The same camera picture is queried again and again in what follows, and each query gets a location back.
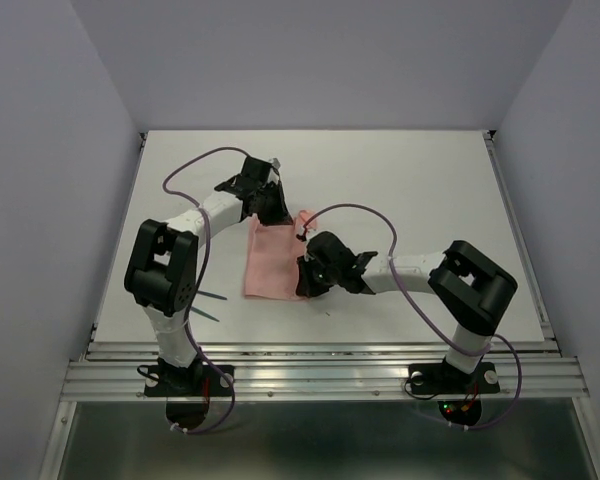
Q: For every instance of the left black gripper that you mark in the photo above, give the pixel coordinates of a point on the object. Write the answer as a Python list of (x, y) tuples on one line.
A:
[(281, 216)]

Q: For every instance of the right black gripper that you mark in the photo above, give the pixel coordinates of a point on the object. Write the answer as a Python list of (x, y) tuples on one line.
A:
[(305, 285)]

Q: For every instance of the pink satin napkin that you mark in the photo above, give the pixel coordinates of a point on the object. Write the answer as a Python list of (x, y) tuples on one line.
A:
[(271, 270)]

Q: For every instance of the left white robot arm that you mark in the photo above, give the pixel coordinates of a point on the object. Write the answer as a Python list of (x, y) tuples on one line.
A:
[(162, 274)]

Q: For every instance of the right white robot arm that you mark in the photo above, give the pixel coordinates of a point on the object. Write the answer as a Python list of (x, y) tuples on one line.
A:
[(473, 288)]

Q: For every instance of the teal plastic utensil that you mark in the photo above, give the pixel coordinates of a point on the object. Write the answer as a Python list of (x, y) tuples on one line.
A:
[(210, 295)]

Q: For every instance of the teal plastic spoon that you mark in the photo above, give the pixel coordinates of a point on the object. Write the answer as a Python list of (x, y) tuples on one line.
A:
[(204, 314)]

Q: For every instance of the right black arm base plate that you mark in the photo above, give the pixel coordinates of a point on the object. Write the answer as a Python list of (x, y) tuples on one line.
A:
[(426, 379)]

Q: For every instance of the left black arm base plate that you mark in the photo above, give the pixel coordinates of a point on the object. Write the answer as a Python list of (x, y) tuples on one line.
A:
[(167, 381)]

